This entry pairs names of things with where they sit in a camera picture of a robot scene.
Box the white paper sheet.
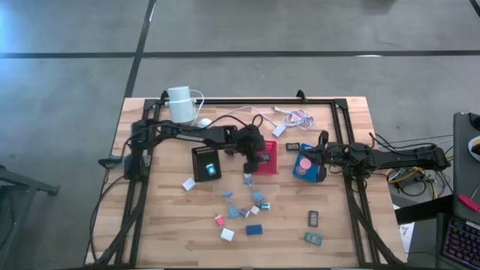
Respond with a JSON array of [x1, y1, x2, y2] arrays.
[[399, 220, 416, 245]]

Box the red tool handle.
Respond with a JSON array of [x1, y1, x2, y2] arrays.
[[456, 193, 480, 214]]

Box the blue plastic basket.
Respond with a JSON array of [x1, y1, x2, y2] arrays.
[[291, 142, 328, 185]]

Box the thin white lamp cable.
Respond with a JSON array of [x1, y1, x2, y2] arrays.
[[188, 88, 206, 127]]

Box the yellow and black cable pile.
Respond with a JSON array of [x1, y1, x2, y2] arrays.
[[385, 164, 451, 198]]

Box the backlit computer keyboard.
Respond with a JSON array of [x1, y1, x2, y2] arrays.
[[442, 217, 480, 269]]

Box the black plastic basket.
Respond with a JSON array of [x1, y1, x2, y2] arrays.
[[190, 145, 222, 183]]

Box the red plastic basket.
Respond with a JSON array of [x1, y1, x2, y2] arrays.
[[254, 140, 281, 176]]

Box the grey metal bench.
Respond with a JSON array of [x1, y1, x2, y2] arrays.
[[0, 164, 61, 270]]

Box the white and yellow mouse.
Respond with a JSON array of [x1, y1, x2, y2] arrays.
[[468, 134, 480, 162]]

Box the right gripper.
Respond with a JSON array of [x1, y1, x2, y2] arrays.
[[307, 130, 342, 184]]

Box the coiled white cable bundle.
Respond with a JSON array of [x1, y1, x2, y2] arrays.
[[273, 106, 316, 131]]

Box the black flat panel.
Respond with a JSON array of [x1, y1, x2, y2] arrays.
[[394, 194, 455, 226]]

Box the grey side desk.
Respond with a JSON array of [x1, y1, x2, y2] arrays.
[[451, 112, 480, 226]]

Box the thick white power cable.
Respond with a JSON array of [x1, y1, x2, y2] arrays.
[[209, 106, 281, 131]]

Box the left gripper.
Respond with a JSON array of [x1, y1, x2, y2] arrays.
[[235, 125, 269, 174]]

